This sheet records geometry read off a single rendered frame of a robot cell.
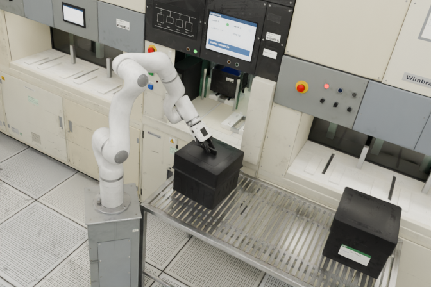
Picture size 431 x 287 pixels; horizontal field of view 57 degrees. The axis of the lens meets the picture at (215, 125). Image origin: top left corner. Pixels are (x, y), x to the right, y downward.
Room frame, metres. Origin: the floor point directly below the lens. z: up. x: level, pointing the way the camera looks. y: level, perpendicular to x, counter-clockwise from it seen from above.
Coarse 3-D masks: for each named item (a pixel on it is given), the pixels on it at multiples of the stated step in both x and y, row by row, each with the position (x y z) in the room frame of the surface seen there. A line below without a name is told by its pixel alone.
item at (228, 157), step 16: (192, 144) 1.85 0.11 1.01; (224, 144) 1.90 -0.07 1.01; (176, 160) 1.73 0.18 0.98; (192, 160) 1.70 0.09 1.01; (208, 160) 1.72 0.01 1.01; (224, 160) 1.74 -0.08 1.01; (240, 160) 1.81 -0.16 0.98; (192, 176) 1.68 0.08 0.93; (208, 176) 1.63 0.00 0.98; (224, 176) 1.68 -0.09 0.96
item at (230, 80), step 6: (216, 66) 2.76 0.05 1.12; (222, 66) 2.86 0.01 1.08; (216, 72) 2.70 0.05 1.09; (222, 72) 2.68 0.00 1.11; (216, 78) 2.70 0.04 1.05; (222, 78) 2.68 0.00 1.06; (228, 78) 2.66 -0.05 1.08; (234, 78) 2.64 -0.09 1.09; (246, 78) 2.79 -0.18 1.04; (210, 84) 2.72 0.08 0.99; (216, 84) 2.70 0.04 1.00; (222, 84) 2.68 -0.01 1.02; (228, 84) 2.66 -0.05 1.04; (234, 84) 2.64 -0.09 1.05; (246, 84) 2.80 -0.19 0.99; (216, 90) 2.69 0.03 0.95; (222, 90) 2.67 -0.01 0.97; (228, 90) 2.65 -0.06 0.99; (234, 90) 2.64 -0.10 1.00; (234, 96) 2.63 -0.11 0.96
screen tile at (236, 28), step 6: (234, 24) 2.10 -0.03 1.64; (234, 30) 2.10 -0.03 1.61; (240, 30) 2.08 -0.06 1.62; (246, 30) 2.07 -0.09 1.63; (252, 30) 2.06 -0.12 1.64; (234, 36) 2.10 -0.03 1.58; (246, 36) 2.07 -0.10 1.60; (252, 36) 2.05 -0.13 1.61; (234, 42) 2.09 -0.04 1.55; (240, 42) 2.08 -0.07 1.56; (246, 42) 2.06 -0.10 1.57
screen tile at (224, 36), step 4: (212, 20) 2.15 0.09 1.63; (216, 20) 2.14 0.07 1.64; (220, 20) 2.14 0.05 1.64; (212, 24) 2.15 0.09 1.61; (216, 24) 2.14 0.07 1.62; (220, 24) 2.13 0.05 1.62; (224, 24) 2.12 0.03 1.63; (224, 28) 2.12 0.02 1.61; (228, 28) 2.11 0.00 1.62; (212, 32) 2.15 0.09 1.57; (216, 32) 2.14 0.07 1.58; (220, 32) 2.13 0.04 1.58; (224, 32) 2.12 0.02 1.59; (228, 32) 2.11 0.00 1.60; (212, 36) 2.15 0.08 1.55; (216, 36) 2.14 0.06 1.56; (220, 36) 2.13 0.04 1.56; (224, 36) 2.12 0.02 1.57; (228, 36) 2.11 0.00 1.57; (224, 40) 2.12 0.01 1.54
